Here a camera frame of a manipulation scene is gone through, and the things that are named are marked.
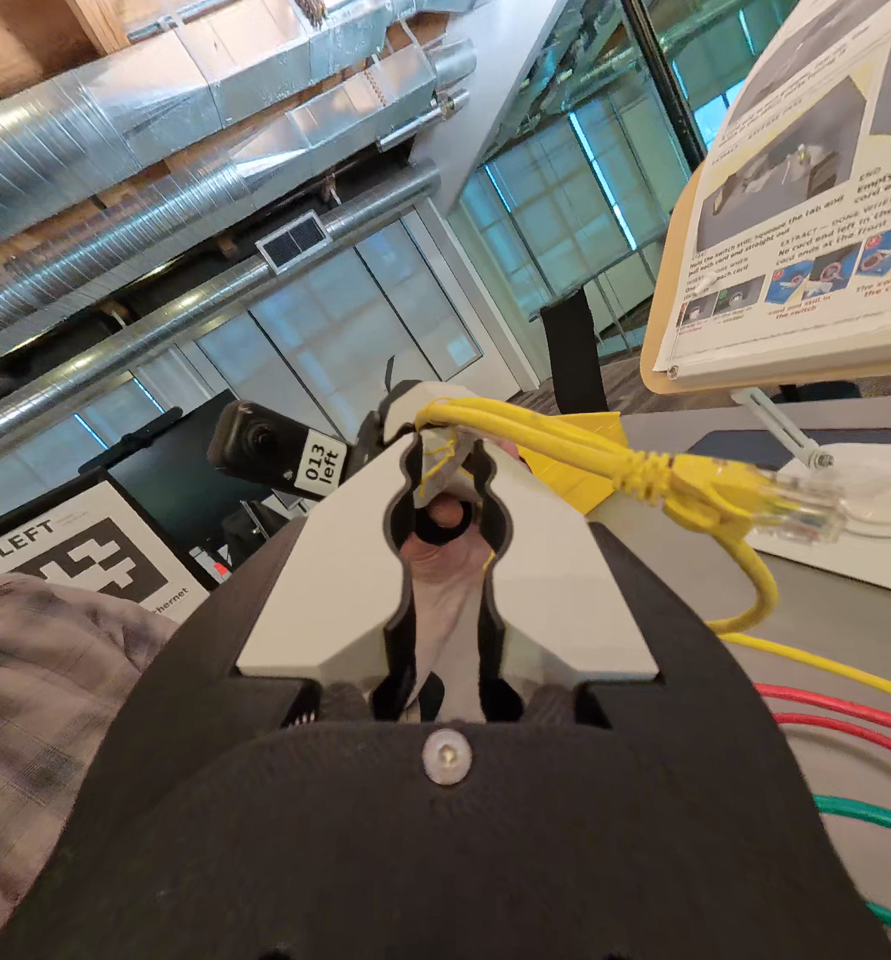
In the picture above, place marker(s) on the yellow plastic bin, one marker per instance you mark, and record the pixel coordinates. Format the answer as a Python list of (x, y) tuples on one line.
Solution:
[(580, 465)]

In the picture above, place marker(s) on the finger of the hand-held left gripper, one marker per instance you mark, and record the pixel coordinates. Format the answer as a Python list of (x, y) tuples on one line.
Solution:
[(442, 469), (445, 401)]

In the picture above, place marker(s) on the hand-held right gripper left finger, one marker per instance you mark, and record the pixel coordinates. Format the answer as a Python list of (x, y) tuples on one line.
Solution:
[(325, 592)]

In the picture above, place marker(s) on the black framed marker sign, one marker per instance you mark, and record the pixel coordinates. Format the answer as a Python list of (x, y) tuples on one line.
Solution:
[(85, 555)]

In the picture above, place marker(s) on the person's left hand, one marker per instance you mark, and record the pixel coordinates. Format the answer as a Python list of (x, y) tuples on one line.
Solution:
[(445, 559)]

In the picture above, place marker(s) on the black monitor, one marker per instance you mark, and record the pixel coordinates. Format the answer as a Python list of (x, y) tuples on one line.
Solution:
[(175, 465)]

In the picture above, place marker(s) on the air vent grille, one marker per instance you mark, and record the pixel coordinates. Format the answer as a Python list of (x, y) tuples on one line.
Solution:
[(293, 240)]

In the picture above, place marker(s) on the black office chair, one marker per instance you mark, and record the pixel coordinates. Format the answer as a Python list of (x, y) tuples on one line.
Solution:
[(573, 352)]

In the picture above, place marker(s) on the instruction sheet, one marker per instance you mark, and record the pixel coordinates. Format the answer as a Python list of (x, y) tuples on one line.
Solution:
[(805, 210)]

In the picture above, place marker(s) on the black pole stand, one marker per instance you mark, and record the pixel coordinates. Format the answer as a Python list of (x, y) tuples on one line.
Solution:
[(663, 75)]

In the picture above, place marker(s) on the large silver ventilation duct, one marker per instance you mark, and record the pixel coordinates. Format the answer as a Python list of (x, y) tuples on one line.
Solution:
[(115, 127)]

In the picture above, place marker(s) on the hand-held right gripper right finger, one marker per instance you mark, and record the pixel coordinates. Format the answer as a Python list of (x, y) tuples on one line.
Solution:
[(565, 600)]

